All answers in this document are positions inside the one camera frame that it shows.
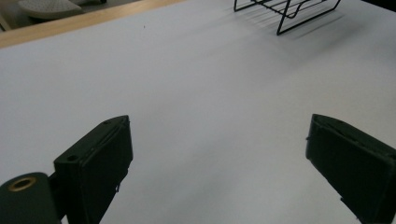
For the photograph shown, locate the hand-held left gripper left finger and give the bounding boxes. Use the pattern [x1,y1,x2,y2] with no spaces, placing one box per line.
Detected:
[53,115,134,224]

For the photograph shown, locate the black wire rack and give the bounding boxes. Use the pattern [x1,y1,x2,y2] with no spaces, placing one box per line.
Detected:
[233,0,342,36]

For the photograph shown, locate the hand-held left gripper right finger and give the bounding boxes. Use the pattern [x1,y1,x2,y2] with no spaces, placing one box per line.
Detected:
[304,113,396,224]

